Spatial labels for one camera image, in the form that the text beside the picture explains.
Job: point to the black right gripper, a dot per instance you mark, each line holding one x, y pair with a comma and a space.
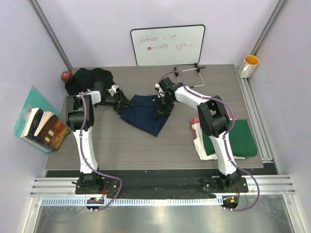
159, 109

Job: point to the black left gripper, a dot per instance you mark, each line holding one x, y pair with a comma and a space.
122, 100

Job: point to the navy blue t shirt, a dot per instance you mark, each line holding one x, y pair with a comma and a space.
143, 115

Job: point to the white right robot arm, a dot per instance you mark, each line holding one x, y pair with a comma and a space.
214, 122

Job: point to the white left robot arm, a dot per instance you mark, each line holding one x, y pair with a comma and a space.
80, 119

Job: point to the folded pink t shirt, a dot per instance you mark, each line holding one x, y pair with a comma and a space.
194, 123

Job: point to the black t shirt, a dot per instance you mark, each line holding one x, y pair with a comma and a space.
85, 79

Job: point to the folded white t shirt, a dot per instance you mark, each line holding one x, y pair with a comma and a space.
199, 146

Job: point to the small whiteboard with red writing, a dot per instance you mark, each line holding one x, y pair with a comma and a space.
165, 46

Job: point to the small red cube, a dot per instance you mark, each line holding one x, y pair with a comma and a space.
66, 75

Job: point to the brown cover paperback book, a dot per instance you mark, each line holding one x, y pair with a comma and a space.
51, 131

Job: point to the dark blue paperback book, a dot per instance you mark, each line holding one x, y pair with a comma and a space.
28, 133

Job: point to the folded green t shirt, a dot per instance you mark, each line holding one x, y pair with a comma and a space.
241, 142

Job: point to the teal plastic folder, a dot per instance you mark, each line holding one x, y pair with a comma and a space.
34, 99

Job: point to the white mug yellow inside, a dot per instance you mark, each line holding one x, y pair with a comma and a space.
248, 66

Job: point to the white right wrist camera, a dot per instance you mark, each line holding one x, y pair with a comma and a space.
159, 90

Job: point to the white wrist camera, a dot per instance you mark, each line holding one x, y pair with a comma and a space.
113, 90
159, 90

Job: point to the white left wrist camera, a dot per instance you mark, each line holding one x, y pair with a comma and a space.
113, 90

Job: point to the black wire stand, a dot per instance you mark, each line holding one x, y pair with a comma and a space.
192, 75

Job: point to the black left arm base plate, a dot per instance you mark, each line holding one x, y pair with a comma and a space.
109, 186

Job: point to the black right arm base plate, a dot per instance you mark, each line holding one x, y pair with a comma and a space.
213, 185

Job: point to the white perforated cable tray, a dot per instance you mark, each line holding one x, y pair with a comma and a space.
93, 202

